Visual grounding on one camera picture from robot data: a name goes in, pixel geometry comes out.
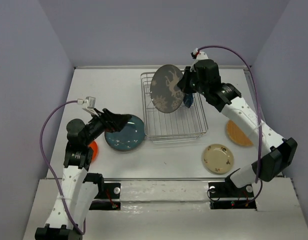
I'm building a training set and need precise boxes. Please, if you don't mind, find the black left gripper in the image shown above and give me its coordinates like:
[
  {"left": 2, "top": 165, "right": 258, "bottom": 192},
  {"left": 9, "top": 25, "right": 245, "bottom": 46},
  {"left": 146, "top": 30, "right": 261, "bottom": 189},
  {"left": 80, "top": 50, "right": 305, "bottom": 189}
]
[{"left": 83, "top": 107, "right": 132, "bottom": 146}]

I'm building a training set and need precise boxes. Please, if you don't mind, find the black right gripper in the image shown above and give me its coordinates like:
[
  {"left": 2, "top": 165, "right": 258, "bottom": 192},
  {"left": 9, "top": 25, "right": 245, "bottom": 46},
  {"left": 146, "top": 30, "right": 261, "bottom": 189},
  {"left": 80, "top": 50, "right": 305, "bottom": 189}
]
[{"left": 177, "top": 65, "right": 209, "bottom": 96}]

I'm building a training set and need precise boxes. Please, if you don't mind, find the dark blue leaf plate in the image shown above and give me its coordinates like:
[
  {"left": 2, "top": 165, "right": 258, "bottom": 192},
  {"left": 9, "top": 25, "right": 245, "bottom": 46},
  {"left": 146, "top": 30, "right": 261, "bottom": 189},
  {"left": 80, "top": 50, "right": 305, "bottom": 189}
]
[{"left": 183, "top": 93, "right": 194, "bottom": 108}]

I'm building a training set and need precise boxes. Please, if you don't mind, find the grey deer pattern plate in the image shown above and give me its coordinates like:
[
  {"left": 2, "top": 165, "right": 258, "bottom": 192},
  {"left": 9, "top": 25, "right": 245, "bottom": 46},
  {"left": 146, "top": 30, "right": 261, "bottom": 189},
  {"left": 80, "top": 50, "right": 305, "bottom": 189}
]
[{"left": 150, "top": 64, "right": 185, "bottom": 114}]

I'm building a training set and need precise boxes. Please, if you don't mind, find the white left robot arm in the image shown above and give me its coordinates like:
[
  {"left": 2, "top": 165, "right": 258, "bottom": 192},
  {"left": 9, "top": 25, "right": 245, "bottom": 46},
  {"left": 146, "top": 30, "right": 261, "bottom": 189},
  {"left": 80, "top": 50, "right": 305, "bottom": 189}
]
[{"left": 34, "top": 108, "right": 132, "bottom": 240}]

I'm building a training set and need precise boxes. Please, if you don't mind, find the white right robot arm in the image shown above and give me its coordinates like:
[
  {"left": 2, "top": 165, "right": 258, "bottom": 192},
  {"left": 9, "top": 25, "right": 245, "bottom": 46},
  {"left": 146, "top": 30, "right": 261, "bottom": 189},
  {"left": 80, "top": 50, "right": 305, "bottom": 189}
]
[{"left": 177, "top": 59, "right": 298, "bottom": 196}]

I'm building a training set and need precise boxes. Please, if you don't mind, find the teal blossom round plate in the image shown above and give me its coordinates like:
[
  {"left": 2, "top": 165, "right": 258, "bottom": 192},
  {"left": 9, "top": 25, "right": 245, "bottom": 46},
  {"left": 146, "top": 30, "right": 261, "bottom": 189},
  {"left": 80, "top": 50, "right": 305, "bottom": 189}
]
[{"left": 104, "top": 115, "right": 146, "bottom": 152}]

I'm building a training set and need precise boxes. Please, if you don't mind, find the orange plate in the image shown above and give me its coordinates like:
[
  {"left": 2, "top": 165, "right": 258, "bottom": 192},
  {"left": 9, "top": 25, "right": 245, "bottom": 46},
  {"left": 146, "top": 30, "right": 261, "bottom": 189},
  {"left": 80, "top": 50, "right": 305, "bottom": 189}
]
[{"left": 89, "top": 140, "right": 99, "bottom": 163}]

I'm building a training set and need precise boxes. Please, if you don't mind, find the woven tan round plate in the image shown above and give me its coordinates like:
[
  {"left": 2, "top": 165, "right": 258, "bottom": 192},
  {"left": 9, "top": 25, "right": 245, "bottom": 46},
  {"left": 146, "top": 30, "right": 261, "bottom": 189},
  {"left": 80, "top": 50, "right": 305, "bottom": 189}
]
[{"left": 225, "top": 120, "right": 254, "bottom": 147}]

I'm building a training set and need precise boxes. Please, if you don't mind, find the cream floral plate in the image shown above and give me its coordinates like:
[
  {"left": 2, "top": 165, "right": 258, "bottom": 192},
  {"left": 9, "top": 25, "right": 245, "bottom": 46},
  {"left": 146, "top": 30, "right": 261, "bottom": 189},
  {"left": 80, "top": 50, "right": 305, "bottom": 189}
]
[{"left": 203, "top": 143, "right": 234, "bottom": 175}]

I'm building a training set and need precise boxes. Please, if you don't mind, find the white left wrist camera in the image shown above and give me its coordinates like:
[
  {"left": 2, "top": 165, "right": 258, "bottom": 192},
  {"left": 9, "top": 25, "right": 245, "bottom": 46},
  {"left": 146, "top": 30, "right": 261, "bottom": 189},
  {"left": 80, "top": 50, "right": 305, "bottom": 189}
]
[{"left": 82, "top": 96, "right": 97, "bottom": 116}]

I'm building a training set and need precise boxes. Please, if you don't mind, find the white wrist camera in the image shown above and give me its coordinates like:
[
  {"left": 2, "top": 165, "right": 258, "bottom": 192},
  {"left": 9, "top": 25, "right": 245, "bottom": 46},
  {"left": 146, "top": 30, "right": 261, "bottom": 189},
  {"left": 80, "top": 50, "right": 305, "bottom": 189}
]
[
  {"left": 191, "top": 48, "right": 209, "bottom": 68},
  {"left": 82, "top": 96, "right": 97, "bottom": 116}
]

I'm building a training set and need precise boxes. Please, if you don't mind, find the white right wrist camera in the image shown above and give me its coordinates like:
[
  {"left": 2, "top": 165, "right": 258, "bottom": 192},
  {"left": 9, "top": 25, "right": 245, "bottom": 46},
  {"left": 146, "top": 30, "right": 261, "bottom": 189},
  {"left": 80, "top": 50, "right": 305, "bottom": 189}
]
[{"left": 191, "top": 48, "right": 209, "bottom": 68}]

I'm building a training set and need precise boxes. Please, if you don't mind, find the wire metal dish rack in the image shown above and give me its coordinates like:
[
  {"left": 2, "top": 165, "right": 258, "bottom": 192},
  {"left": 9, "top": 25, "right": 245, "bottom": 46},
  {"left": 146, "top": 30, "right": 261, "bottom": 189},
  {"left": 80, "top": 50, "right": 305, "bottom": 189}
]
[{"left": 140, "top": 72, "right": 209, "bottom": 144}]

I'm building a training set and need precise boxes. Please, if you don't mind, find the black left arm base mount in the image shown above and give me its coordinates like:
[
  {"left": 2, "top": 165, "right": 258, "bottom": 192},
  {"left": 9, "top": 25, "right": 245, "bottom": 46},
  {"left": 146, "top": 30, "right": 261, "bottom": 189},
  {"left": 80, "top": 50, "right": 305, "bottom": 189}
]
[{"left": 89, "top": 182, "right": 121, "bottom": 211}]

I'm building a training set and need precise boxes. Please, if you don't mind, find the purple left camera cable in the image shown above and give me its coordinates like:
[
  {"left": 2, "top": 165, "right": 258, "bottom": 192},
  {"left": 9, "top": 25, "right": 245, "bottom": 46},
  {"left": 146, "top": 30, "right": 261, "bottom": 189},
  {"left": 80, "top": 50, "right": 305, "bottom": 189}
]
[{"left": 39, "top": 99, "right": 86, "bottom": 236}]

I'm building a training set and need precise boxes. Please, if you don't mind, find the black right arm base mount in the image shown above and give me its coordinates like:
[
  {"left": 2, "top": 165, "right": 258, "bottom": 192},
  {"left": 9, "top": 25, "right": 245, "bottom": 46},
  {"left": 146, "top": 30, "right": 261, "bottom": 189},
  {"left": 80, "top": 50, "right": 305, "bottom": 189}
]
[{"left": 206, "top": 177, "right": 257, "bottom": 210}]

